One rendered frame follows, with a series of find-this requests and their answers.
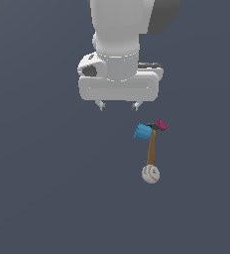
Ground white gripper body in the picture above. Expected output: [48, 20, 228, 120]
[77, 62, 165, 103]

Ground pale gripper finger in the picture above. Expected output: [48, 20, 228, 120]
[94, 100, 107, 112]
[131, 100, 144, 112]

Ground blue cup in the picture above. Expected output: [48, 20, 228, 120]
[133, 122, 154, 142]

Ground magenta toy brick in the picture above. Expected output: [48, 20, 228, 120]
[154, 119, 169, 132]

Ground white baseball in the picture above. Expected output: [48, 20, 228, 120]
[141, 164, 161, 185]

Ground wooden handle hammer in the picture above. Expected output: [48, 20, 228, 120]
[145, 122, 161, 167]

